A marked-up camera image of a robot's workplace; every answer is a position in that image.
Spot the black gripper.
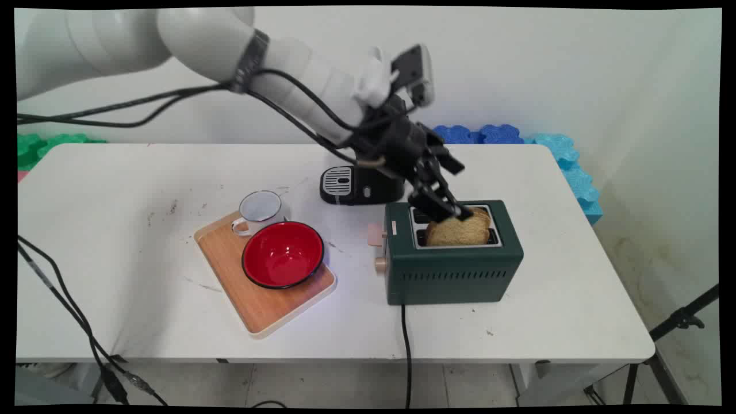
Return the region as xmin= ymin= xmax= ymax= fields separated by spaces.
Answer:
xmin=351 ymin=95 xmax=474 ymax=224

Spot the toasted bread slice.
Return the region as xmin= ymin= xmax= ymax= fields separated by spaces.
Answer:
xmin=425 ymin=206 xmax=492 ymax=247

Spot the blue foam mat piece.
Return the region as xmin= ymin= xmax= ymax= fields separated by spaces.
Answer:
xmin=480 ymin=124 xmax=525 ymax=144
xmin=431 ymin=125 xmax=481 ymax=144

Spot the black coffee machine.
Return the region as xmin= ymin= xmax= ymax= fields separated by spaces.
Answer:
xmin=320 ymin=164 xmax=407 ymax=206

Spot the dark green toaster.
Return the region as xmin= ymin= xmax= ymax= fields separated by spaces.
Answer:
xmin=368 ymin=200 xmax=524 ymax=306

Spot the cyan foam mat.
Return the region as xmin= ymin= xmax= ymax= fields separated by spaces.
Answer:
xmin=523 ymin=133 xmax=604 ymax=226

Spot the red bowl with black rim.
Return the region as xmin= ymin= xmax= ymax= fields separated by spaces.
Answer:
xmin=241 ymin=221 xmax=325 ymax=290

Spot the white enamel mug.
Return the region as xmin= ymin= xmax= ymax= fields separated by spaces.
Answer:
xmin=231 ymin=190 xmax=284 ymax=237

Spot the wooden serving tray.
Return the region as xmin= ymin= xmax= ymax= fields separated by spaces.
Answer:
xmin=194 ymin=210 xmax=338 ymax=340

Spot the white table leg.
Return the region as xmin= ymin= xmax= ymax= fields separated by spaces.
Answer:
xmin=509 ymin=362 xmax=628 ymax=407

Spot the black tripod stand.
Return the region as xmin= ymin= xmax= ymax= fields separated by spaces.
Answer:
xmin=584 ymin=284 xmax=720 ymax=406

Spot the green foam mat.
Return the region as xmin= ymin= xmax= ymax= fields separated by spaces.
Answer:
xmin=17 ymin=133 xmax=108 ymax=171

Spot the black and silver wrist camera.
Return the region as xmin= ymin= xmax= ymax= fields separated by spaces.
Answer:
xmin=390 ymin=44 xmax=435 ymax=108

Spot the black toaster power cord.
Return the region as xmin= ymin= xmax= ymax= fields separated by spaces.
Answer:
xmin=400 ymin=304 xmax=413 ymax=409

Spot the black tape strap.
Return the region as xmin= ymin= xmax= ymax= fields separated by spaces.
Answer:
xmin=229 ymin=29 xmax=271 ymax=94

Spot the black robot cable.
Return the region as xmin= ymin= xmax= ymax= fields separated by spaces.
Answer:
xmin=17 ymin=86 xmax=386 ymax=168
xmin=17 ymin=68 xmax=369 ymax=136

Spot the black hanging cable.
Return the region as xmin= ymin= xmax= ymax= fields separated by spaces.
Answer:
xmin=17 ymin=244 xmax=130 ymax=404
xmin=17 ymin=235 xmax=168 ymax=407

